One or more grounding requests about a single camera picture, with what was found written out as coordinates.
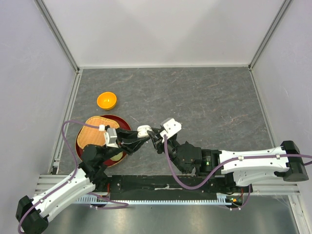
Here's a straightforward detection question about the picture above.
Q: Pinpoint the orange plastic bowl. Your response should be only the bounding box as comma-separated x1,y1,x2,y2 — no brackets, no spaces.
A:
97,92,117,110

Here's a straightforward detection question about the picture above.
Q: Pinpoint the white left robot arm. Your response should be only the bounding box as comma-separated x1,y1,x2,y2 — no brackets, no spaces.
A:
16,125,151,234

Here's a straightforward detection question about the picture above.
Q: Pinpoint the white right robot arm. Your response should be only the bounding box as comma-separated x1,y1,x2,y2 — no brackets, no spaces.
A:
146,128,309,192

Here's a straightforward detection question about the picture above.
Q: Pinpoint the pale green mug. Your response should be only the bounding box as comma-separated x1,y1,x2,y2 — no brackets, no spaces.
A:
110,152,123,161

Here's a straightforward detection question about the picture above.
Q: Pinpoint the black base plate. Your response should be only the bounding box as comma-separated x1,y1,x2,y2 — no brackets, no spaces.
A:
94,174,253,201

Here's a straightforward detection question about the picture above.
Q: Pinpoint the slotted cable duct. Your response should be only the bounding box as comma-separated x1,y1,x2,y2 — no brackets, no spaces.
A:
74,195,232,206

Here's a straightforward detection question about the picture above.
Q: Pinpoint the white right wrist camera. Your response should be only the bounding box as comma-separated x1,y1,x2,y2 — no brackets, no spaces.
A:
160,118,182,139

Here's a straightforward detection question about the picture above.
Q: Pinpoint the white oval charging case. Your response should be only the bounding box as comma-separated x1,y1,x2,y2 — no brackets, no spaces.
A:
137,125,152,138

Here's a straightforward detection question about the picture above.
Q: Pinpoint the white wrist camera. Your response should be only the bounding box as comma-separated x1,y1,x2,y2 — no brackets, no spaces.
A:
160,118,182,139
98,124,118,148

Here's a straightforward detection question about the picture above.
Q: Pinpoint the woven bamboo tray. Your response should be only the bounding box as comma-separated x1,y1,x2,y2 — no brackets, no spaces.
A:
77,116,119,149

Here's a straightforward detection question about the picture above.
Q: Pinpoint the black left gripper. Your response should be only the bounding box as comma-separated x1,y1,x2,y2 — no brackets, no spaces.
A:
100,126,150,162

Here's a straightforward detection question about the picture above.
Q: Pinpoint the dark red round tray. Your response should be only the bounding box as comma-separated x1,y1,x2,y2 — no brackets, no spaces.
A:
75,115,131,167

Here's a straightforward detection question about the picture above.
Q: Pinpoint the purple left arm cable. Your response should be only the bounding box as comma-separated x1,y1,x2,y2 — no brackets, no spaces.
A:
17,120,130,234

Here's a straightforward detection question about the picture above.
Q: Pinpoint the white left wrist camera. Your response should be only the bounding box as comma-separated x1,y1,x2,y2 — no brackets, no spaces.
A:
98,124,118,148

